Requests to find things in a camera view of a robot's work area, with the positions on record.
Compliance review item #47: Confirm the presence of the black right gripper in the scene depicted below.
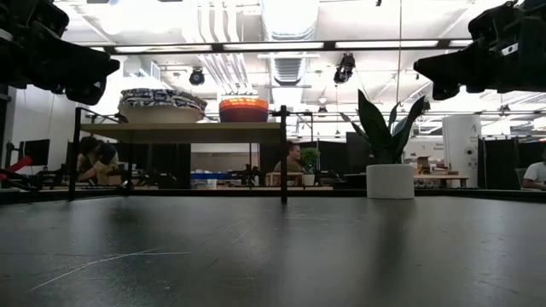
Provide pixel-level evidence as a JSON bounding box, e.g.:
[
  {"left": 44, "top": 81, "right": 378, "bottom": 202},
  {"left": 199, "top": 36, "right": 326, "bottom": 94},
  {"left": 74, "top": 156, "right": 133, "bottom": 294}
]
[{"left": 412, "top": 0, "right": 546, "bottom": 101}]

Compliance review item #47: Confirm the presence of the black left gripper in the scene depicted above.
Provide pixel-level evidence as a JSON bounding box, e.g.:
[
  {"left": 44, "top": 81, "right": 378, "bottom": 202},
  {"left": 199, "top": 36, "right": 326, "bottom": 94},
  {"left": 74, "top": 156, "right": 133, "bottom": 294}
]
[{"left": 0, "top": 0, "right": 122, "bottom": 107}]

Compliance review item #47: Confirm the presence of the orange plastic bowl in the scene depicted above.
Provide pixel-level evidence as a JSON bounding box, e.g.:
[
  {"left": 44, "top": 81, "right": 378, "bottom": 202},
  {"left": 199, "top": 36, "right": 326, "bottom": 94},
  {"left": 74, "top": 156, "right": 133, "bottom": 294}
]
[{"left": 218, "top": 96, "right": 270, "bottom": 113}]

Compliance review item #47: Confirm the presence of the white round pillar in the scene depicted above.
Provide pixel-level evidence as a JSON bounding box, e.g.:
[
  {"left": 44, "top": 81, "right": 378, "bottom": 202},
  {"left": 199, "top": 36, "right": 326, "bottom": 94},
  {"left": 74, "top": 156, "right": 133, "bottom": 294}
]
[{"left": 442, "top": 114, "right": 482, "bottom": 188}]

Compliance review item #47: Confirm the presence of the black computer monitor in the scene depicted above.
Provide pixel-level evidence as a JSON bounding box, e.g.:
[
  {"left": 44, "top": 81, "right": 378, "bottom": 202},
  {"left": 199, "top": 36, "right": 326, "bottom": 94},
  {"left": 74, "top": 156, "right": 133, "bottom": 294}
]
[{"left": 21, "top": 138, "right": 51, "bottom": 168}]

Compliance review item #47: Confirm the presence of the cardboard box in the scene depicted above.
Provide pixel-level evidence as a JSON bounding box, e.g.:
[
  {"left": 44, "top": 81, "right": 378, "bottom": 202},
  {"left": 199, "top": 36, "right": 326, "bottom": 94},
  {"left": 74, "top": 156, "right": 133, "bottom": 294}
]
[{"left": 415, "top": 155, "right": 433, "bottom": 175}]

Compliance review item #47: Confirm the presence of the green snake plant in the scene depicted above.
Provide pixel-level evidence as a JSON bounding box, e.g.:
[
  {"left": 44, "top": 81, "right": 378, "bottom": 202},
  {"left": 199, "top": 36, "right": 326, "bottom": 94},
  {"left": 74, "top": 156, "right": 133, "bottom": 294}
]
[{"left": 339, "top": 88, "right": 427, "bottom": 166}]

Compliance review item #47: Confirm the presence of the black partition screen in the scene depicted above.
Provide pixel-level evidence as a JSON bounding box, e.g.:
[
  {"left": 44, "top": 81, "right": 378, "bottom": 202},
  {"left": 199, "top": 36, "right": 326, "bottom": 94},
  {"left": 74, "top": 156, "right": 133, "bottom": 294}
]
[{"left": 477, "top": 135, "right": 546, "bottom": 191}]

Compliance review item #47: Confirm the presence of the wooden background table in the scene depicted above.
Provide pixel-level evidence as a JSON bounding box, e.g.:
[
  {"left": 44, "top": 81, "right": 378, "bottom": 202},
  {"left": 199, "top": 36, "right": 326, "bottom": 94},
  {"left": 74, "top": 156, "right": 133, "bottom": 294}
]
[{"left": 343, "top": 171, "right": 470, "bottom": 189}]

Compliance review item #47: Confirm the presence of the red object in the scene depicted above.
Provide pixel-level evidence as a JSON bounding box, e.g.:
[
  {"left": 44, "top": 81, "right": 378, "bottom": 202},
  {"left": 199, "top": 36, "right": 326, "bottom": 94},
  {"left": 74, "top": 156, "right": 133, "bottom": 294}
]
[{"left": 0, "top": 155, "right": 33, "bottom": 182}]

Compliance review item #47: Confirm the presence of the black partition panel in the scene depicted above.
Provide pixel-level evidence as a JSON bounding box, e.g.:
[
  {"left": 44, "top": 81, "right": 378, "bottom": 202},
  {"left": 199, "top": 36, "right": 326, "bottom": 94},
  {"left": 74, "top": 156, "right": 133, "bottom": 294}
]
[{"left": 345, "top": 131, "right": 371, "bottom": 174}]

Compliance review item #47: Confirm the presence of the small leafy green plant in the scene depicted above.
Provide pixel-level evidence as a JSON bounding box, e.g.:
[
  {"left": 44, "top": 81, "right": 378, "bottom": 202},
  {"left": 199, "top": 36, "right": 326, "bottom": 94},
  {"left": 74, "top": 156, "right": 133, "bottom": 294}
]
[{"left": 299, "top": 147, "right": 322, "bottom": 176}]

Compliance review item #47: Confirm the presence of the ceiling light track bar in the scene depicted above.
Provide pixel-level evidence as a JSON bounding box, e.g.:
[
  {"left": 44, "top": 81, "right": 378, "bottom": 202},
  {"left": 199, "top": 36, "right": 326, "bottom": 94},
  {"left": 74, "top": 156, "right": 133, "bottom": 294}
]
[{"left": 74, "top": 38, "right": 474, "bottom": 55}]

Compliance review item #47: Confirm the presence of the black table mat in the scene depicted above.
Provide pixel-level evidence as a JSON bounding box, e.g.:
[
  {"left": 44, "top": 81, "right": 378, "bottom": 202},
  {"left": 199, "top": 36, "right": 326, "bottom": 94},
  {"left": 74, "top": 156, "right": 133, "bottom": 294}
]
[{"left": 0, "top": 194, "right": 546, "bottom": 307}]

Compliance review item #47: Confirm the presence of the thin hanging cable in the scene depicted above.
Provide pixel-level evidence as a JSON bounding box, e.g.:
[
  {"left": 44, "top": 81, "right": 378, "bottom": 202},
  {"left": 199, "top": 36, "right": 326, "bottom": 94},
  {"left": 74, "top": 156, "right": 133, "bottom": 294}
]
[{"left": 395, "top": 0, "right": 404, "bottom": 106}]

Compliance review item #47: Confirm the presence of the black hanging ceiling camera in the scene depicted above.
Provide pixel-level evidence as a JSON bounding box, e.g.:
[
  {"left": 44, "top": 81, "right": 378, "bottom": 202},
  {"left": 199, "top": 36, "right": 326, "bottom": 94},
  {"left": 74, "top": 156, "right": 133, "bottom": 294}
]
[
  {"left": 333, "top": 52, "right": 357, "bottom": 84},
  {"left": 189, "top": 67, "right": 206, "bottom": 87}
]

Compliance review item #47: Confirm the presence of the wooden shelf with black frame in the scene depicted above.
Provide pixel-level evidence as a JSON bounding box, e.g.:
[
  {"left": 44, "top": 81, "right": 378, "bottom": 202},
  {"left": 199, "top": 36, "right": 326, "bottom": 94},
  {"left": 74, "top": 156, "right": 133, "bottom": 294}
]
[{"left": 67, "top": 105, "right": 315, "bottom": 204}]

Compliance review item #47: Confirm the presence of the white ceiling air duct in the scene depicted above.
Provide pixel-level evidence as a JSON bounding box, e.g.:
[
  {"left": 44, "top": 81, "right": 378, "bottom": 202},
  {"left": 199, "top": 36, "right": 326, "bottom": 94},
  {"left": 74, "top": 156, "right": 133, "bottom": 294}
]
[{"left": 260, "top": 0, "right": 321, "bottom": 42}]

